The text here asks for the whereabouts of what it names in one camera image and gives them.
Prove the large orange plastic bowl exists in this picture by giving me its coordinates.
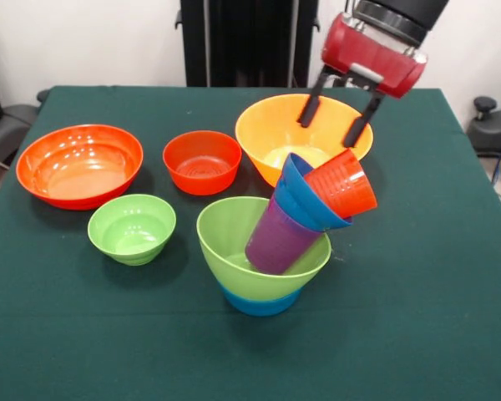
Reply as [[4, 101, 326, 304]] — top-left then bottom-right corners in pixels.
[[235, 94, 375, 188]]

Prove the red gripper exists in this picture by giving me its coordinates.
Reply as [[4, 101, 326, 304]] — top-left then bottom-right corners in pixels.
[[296, 11, 429, 149]]

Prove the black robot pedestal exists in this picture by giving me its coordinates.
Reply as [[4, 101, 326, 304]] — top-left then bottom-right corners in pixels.
[[175, 0, 321, 88]]

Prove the small red plastic bowl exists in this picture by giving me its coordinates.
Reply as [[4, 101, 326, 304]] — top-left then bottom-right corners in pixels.
[[162, 129, 243, 196]]

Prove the black chair base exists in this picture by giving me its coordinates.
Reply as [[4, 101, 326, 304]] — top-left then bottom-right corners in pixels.
[[467, 95, 501, 158]]

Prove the light blue plastic bowl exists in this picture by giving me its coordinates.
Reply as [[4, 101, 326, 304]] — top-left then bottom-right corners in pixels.
[[221, 284, 305, 317]]

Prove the dark green table cloth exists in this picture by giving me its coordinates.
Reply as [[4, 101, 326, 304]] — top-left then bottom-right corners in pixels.
[[0, 85, 501, 401]]

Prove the purple plastic cup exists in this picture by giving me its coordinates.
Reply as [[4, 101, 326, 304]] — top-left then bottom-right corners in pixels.
[[244, 196, 327, 276]]

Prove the large red plastic bowl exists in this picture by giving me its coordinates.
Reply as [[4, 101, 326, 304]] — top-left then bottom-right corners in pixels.
[[15, 124, 144, 211]]

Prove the large green plastic bowl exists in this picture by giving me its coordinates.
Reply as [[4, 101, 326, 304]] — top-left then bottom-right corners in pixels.
[[195, 196, 332, 302]]

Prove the dark blue plastic bowl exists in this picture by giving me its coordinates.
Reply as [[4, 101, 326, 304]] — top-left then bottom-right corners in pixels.
[[273, 151, 354, 234]]

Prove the small green plastic bowl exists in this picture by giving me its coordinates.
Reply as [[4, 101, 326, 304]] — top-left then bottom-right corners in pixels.
[[87, 193, 177, 266]]

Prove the red plastic cup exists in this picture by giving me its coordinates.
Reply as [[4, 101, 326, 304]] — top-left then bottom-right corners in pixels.
[[303, 148, 379, 220]]

